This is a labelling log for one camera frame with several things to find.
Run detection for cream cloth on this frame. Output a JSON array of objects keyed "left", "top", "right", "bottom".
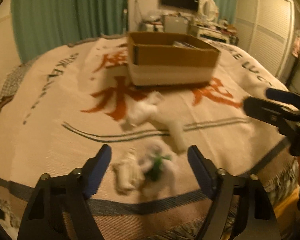
[{"left": 113, "top": 148, "right": 145, "bottom": 195}]

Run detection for white green plush toy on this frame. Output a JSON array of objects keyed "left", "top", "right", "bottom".
[{"left": 139, "top": 139, "right": 178, "bottom": 199}]

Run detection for hanging pink clothes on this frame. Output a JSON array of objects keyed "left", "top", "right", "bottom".
[{"left": 292, "top": 29, "right": 300, "bottom": 58}]

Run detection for cream printed bed blanket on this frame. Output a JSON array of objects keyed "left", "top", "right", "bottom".
[{"left": 0, "top": 37, "right": 299, "bottom": 239}]

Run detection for white sliding wardrobe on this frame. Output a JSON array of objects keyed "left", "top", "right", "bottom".
[{"left": 234, "top": 0, "right": 295, "bottom": 79}]

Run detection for dark suitcase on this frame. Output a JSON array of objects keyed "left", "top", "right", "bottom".
[{"left": 229, "top": 35, "right": 239, "bottom": 46}]

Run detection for white dressing table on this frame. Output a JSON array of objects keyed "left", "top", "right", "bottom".
[{"left": 189, "top": 24, "right": 230, "bottom": 44}]

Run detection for striped bed sheet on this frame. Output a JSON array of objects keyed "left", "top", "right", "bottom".
[{"left": 0, "top": 63, "right": 30, "bottom": 103}]

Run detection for brown cardboard box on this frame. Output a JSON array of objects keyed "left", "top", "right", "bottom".
[{"left": 127, "top": 31, "right": 221, "bottom": 86}]

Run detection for white oval vanity mirror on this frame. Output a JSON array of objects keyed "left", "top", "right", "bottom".
[{"left": 202, "top": 0, "right": 219, "bottom": 23}]

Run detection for dark blue packet in box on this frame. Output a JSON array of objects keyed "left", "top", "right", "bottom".
[{"left": 172, "top": 41, "right": 197, "bottom": 49}]

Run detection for grey mini fridge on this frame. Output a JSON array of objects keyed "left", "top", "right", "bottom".
[{"left": 163, "top": 15, "right": 189, "bottom": 34}]

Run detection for white suitcase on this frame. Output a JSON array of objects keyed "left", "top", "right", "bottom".
[{"left": 140, "top": 23, "right": 164, "bottom": 33}]

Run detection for large green curtain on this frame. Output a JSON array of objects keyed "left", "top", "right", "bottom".
[{"left": 11, "top": 0, "right": 127, "bottom": 62}]

